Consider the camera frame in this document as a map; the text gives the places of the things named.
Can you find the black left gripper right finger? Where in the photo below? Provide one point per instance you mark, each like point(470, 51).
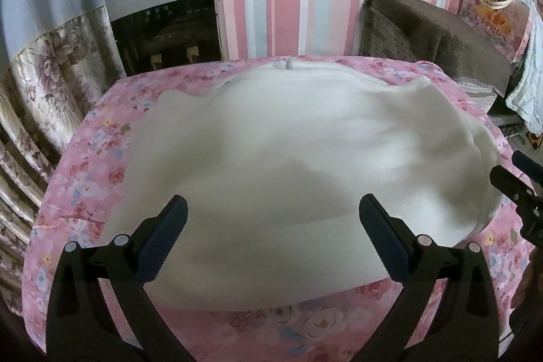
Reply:
point(466, 323)

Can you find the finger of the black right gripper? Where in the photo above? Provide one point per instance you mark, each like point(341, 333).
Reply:
point(510, 185)
point(526, 165)

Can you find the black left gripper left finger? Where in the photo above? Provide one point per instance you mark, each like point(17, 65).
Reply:
point(79, 326)

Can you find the white fleece sweater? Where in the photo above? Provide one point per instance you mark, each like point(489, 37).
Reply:
point(273, 164)

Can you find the person right hand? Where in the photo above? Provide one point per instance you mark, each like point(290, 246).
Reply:
point(526, 318)

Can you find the pale green floral quilt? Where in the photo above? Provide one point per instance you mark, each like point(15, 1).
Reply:
point(526, 97)

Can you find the grey patterned cushion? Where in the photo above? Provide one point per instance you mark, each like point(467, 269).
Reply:
point(483, 95)

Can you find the pink floral gift bag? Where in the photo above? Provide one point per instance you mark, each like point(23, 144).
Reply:
point(506, 23)

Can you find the brown plush covered furniture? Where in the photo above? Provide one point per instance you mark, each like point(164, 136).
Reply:
point(413, 30)

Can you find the blue floral curtain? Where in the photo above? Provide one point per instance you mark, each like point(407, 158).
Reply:
point(58, 58)

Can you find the silver black water dispenser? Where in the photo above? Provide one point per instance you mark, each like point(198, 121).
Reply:
point(152, 35)

